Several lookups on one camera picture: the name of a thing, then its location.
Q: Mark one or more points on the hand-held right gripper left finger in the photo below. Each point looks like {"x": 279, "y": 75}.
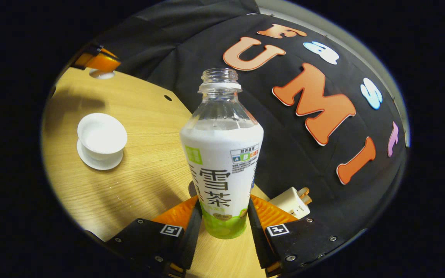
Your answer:
{"x": 191, "y": 239}

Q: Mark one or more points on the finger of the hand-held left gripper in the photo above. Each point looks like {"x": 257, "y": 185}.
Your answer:
{"x": 108, "y": 52}
{"x": 104, "y": 63}

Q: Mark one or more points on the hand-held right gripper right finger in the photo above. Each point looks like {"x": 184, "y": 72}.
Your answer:
{"x": 257, "y": 239}

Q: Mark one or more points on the white teacup lid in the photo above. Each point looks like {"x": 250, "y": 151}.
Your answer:
{"x": 101, "y": 74}

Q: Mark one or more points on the dark round coaster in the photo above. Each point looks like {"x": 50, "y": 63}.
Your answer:
{"x": 192, "y": 189}

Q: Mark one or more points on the white teacup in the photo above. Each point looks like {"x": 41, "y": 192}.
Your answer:
{"x": 101, "y": 135}

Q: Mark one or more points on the clear water bottle green label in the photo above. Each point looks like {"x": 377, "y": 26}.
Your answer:
{"x": 222, "y": 154}

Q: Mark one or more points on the round black table grommet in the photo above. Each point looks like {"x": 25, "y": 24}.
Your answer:
{"x": 167, "y": 97}

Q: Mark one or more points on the black backdrop cloth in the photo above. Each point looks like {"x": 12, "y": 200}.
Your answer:
{"x": 284, "y": 162}

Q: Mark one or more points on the white saucer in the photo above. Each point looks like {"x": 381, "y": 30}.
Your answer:
{"x": 102, "y": 165}

